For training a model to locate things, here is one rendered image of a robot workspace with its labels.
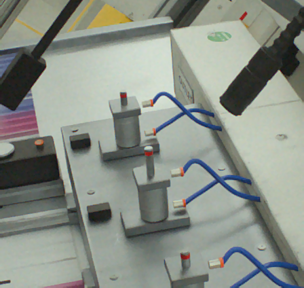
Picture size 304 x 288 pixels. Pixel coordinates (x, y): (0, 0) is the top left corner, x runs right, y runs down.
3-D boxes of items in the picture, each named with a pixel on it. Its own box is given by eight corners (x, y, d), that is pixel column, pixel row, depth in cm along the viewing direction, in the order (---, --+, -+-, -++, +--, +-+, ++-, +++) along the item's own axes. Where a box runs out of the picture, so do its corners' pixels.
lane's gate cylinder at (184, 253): (183, 281, 54) (181, 254, 53) (180, 276, 55) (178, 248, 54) (192, 280, 54) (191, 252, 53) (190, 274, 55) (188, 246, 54)
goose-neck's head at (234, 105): (221, 109, 52) (267, 52, 51) (214, 95, 54) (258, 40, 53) (242, 122, 53) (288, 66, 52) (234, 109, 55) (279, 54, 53)
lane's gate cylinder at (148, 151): (147, 176, 63) (144, 150, 62) (146, 172, 64) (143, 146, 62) (155, 175, 63) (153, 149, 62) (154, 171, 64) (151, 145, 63)
